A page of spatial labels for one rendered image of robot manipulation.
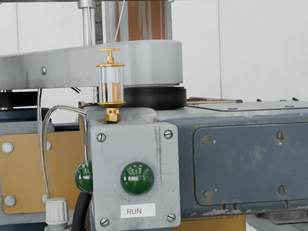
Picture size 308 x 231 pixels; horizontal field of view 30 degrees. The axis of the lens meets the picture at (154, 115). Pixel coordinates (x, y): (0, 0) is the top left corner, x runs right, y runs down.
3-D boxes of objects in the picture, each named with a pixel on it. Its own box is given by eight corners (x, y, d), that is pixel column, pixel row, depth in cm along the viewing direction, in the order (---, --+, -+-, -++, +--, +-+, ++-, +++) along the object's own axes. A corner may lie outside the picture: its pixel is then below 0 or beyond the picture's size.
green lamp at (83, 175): (74, 197, 50) (73, 163, 49) (74, 191, 53) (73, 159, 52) (104, 195, 50) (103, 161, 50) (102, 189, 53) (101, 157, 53)
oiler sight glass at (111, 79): (100, 102, 56) (98, 66, 56) (98, 101, 58) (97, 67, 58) (125, 101, 56) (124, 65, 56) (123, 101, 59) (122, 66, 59)
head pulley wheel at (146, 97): (116, 111, 65) (115, 89, 65) (110, 108, 74) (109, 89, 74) (194, 107, 66) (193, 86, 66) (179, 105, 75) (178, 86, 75)
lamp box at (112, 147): (95, 233, 49) (90, 128, 49) (93, 221, 54) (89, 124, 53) (181, 226, 50) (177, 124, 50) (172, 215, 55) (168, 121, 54)
